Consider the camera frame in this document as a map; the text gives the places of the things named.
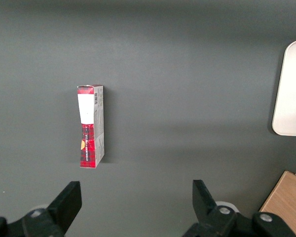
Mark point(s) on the red plaid cardboard box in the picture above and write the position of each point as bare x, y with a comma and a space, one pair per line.
90, 128

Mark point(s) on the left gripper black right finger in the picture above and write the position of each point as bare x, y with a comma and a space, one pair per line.
207, 209

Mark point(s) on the white rectangular plastic tray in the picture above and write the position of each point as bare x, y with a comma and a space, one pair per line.
292, 93

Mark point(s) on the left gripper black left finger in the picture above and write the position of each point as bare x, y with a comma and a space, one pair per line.
64, 209

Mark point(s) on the light wooden board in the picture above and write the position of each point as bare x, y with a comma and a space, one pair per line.
288, 197

